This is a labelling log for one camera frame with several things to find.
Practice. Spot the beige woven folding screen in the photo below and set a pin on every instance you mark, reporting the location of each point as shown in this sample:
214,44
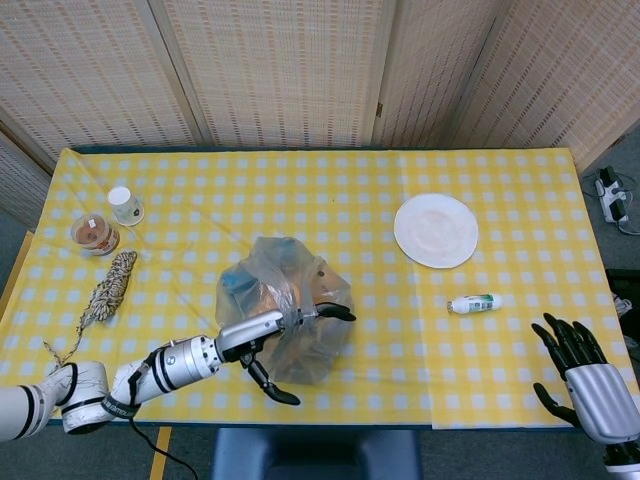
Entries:
280,70

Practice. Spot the yellow white checkered tablecloth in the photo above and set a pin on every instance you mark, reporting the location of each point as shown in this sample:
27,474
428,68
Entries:
310,200

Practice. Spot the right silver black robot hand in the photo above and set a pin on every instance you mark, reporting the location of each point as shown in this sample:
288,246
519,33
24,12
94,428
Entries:
600,395

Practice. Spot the yellow floor tape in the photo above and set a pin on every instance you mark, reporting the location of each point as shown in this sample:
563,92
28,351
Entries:
160,455

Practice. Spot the small white plastic bottle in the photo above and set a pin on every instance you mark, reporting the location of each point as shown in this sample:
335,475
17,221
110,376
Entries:
475,303

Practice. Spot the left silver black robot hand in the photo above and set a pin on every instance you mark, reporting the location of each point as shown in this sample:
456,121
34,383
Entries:
250,332

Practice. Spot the black equipment beside table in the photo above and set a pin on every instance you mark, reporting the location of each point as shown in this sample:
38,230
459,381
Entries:
625,285

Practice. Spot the orange crumpled packaging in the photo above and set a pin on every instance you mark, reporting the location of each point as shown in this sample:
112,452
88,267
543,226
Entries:
320,287

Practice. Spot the white paper plate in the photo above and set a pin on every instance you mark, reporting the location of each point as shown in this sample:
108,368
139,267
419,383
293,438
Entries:
436,231

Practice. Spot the white paper cup leaf print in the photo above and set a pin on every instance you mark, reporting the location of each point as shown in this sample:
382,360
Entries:
126,206

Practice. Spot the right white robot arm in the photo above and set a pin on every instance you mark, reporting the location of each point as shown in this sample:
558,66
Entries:
622,457

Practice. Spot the dark blue crumpled packaging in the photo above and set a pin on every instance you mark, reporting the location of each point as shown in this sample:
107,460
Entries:
237,285

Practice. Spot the white power strip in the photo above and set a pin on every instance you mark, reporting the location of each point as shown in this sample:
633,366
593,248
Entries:
611,197

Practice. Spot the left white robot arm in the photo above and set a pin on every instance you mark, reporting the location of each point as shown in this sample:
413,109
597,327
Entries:
185,362

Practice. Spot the clear jar with brown spread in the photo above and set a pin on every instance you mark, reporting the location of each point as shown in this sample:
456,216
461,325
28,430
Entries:
95,235

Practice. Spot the translucent plastic bag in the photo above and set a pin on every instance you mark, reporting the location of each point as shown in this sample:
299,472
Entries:
250,280

